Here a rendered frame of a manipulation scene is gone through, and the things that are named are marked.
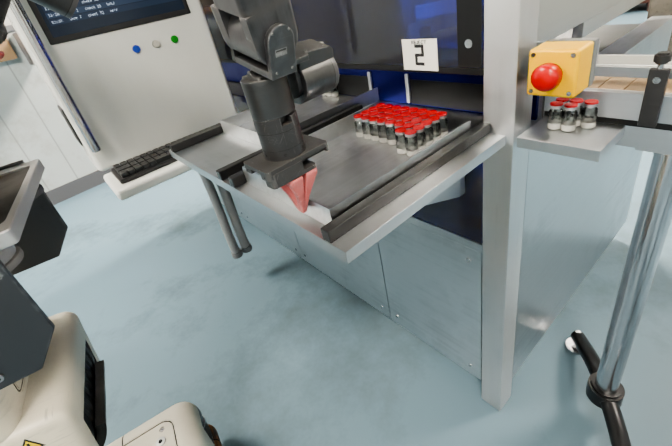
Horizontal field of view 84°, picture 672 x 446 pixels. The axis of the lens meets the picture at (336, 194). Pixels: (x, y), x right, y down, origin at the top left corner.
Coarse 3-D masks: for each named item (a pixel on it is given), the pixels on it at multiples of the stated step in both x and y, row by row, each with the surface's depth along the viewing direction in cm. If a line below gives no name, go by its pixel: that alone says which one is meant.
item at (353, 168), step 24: (336, 144) 79; (360, 144) 76; (384, 144) 74; (432, 144) 62; (336, 168) 69; (360, 168) 67; (384, 168) 65; (408, 168) 60; (312, 192) 63; (336, 192) 61; (360, 192) 54; (312, 216) 56; (336, 216) 52
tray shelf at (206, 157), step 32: (448, 128) 75; (192, 160) 88; (224, 160) 84; (480, 160) 64; (256, 192) 67; (416, 192) 57; (288, 224) 58; (320, 224) 55; (384, 224) 52; (352, 256) 49
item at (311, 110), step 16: (320, 96) 113; (352, 96) 107; (368, 96) 97; (240, 112) 103; (304, 112) 102; (320, 112) 100; (336, 112) 91; (224, 128) 100; (240, 128) 91; (304, 128) 86; (256, 144) 89
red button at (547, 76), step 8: (544, 64) 55; (552, 64) 55; (536, 72) 56; (544, 72) 55; (552, 72) 54; (560, 72) 55; (536, 80) 56; (544, 80) 55; (552, 80) 55; (560, 80) 55; (536, 88) 57; (544, 88) 56; (552, 88) 55
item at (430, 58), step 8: (408, 40) 74; (416, 40) 73; (424, 40) 71; (432, 40) 70; (408, 48) 75; (416, 48) 74; (424, 48) 72; (432, 48) 71; (408, 56) 76; (424, 56) 73; (432, 56) 72; (408, 64) 77; (432, 64) 72
